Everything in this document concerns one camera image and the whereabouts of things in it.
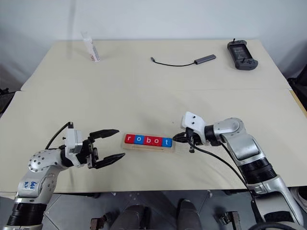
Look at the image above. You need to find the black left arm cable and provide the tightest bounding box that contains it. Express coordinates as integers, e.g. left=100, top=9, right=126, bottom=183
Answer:
left=45, top=121, right=74, bottom=150

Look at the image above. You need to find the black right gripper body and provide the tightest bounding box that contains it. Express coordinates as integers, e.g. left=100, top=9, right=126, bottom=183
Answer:
left=184, top=128, right=206, bottom=154

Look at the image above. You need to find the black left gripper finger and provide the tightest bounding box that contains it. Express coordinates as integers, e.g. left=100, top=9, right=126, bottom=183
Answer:
left=89, top=128, right=120, bottom=141
left=93, top=152, right=126, bottom=170

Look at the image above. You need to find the grey usb hub with cable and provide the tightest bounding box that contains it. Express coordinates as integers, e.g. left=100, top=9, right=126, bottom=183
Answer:
left=150, top=54, right=217, bottom=67

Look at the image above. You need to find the rusty metal bracket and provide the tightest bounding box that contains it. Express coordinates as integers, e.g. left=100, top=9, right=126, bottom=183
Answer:
left=90, top=213, right=113, bottom=230
left=215, top=210, right=240, bottom=230

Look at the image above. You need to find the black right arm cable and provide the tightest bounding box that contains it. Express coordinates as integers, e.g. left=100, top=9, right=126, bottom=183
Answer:
left=190, top=141, right=264, bottom=223

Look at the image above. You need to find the dark rounded shape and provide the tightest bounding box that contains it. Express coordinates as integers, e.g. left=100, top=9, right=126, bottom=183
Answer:
left=177, top=198, right=204, bottom=230

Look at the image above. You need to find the dark grey handheld controller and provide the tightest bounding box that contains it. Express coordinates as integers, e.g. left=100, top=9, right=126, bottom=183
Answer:
left=227, top=37, right=259, bottom=70

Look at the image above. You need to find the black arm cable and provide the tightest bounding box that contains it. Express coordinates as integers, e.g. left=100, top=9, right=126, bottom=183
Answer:
left=45, top=121, right=74, bottom=150
left=190, top=141, right=264, bottom=223

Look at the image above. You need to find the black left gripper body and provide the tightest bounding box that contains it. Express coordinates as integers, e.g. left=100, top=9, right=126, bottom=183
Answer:
left=76, top=136, right=99, bottom=170

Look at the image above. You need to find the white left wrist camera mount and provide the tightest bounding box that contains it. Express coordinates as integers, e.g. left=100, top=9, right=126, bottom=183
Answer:
left=64, top=128, right=84, bottom=166

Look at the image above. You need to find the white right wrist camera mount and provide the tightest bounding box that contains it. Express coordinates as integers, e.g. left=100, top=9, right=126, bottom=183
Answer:
left=180, top=111, right=207, bottom=134

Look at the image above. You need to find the white squeeze tube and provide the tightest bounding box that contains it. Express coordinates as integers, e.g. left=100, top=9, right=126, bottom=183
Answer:
left=81, top=31, right=101, bottom=63

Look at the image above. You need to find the black table frame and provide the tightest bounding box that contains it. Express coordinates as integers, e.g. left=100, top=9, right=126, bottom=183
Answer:
left=56, top=190, right=250, bottom=199

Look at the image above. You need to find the dark equipment beside table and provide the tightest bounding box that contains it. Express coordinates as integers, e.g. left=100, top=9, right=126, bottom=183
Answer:
left=286, top=71, right=307, bottom=108

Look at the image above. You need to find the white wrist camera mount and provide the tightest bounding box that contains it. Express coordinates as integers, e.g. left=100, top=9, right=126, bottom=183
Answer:
left=180, top=111, right=207, bottom=134
left=64, top=128, right=84, bottom=166

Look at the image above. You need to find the black equipment beside table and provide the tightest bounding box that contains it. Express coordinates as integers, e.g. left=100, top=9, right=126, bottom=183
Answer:
left=0, top=87, right=12, bottom=115

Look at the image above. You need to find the light wooden letter tray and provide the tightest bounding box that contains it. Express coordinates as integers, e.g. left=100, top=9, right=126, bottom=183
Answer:
left=121, top=134, right=175, bottom=154

